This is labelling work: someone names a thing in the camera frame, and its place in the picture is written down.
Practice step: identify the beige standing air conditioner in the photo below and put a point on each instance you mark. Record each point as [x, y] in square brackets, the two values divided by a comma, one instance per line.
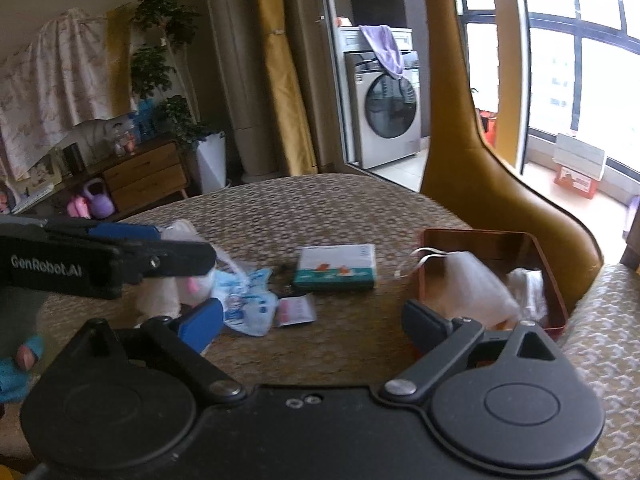
[240, 70]

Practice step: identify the red crate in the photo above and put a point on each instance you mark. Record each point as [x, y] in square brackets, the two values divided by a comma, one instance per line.
[489, 127]

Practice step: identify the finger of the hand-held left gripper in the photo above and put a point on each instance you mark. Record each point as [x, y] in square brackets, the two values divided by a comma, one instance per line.
[175, 260]
[130, 232]

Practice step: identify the white tissue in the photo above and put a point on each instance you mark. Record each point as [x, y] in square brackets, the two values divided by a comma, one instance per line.
[525, 290]

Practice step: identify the white mesh cloth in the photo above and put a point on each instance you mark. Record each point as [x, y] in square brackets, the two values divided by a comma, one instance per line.
[475, 285]

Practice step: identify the person's left hand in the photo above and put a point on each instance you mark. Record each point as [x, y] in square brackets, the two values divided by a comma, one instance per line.
[20, 375]

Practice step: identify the white panel box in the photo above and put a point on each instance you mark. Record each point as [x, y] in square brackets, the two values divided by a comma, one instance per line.
[580, 160]

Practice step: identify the white planter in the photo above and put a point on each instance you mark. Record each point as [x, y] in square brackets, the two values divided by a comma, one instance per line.
[212, 165]

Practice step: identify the small pink sachet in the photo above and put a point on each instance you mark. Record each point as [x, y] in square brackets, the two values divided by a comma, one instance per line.
[295, 310]

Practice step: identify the woven cover chair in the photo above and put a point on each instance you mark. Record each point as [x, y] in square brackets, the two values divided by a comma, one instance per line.
[610, 360]

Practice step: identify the glass jar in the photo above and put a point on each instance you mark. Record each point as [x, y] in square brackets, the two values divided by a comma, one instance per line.
[125, 140]

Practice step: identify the white washing machine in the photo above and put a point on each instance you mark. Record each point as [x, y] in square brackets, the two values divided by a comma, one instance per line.
[385, 110]

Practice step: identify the purple towel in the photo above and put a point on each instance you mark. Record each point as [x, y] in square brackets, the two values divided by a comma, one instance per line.
[382, 47]

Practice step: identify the grey white bundle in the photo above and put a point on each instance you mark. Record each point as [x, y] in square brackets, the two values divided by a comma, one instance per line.
[97, 132]

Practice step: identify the floral cloth cover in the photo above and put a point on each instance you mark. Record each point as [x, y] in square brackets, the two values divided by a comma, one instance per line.
[50, 90]

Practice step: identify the white plastic bag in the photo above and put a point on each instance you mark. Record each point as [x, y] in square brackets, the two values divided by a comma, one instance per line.
[225, 260]

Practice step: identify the green white tissue pack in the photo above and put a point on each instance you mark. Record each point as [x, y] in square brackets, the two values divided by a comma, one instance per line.
[335, 267]

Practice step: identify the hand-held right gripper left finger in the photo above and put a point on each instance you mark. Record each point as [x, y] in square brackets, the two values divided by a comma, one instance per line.
[200, 322]

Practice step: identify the wooden drawer cabinet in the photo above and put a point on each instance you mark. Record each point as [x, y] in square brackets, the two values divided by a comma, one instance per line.
[145, 177]

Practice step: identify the green potted plant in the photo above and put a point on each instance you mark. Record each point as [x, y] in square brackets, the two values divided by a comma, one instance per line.
[155, 65]

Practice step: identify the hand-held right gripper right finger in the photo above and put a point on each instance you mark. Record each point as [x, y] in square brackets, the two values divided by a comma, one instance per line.
[425, 330]

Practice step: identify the red box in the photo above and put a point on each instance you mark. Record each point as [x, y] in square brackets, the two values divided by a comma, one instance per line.
[500, 247]

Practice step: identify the blue bottle pack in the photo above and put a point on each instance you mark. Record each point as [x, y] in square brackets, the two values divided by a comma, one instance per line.
[144, 117]

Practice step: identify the blue printed pouch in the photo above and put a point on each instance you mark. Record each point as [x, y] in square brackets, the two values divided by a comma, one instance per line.
[247, 305]

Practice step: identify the pink white plush toy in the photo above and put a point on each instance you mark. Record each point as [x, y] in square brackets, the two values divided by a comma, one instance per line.
[160, 295]

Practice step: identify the purple kettlebell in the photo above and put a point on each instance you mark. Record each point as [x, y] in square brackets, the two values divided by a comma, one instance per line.
[100, 202]

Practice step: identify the yellow curtain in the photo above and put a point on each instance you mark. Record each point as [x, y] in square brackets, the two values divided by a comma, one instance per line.
[285, 85]

